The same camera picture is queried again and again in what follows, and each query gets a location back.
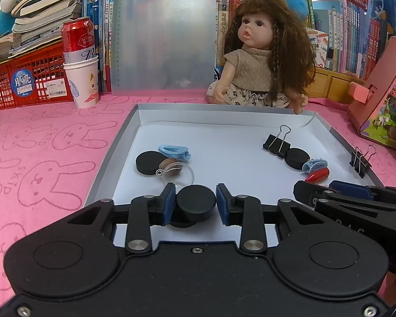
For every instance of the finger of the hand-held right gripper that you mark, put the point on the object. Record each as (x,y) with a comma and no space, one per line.
(305,193)
(349,188)

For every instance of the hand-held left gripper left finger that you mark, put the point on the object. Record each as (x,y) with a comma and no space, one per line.
(168,203)

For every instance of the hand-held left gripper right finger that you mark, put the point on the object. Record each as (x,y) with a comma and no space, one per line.
(222,204)

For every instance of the red chili peppers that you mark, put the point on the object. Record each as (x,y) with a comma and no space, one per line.
(316,175)

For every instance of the light blue bear hair clip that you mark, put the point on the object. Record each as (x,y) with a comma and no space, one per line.
(313,165)

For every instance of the clear plastic half sphere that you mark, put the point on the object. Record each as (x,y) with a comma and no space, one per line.
(184,176)

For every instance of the small brown nut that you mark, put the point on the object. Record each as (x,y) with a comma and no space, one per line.
(170,168)

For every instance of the light blue plastic clip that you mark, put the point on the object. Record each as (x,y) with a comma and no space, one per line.
(171,151)

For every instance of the black binder clip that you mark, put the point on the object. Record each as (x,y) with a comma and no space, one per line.
(359,163)
(275,144)

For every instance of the grey cardboard box tray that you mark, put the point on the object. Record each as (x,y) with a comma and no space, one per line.
(224,145)

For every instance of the wooden desktop drawer cabinet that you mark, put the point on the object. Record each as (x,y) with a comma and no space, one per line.
(333,84)

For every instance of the pink house shaped display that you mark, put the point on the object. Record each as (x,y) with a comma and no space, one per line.
(382,82)

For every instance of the brown haired baby doll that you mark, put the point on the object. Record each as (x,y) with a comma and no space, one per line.
(250,69)

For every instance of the white illustrated carton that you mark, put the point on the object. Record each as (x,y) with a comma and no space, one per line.
(321,49)

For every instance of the pink rabbit print blanket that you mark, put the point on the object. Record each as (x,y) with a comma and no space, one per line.
(36,145)

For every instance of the white paper cup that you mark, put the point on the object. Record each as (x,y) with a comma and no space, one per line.
(82,82)

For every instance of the row of shelved books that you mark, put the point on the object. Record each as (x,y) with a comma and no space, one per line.
(349,39)

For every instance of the translucent plastic sheet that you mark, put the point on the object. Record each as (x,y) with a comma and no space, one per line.
(161,33)

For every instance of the blue round plush toy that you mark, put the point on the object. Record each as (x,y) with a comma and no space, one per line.
(298,6)

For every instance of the red drink can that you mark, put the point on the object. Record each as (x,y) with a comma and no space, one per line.
(77,38)

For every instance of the row of upright blue books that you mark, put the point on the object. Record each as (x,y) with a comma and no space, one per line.
(102,23)

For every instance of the red plastic basket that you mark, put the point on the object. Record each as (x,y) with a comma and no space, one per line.
(0,86)

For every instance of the stack of worn books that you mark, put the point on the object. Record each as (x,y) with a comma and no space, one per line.
(46,10)

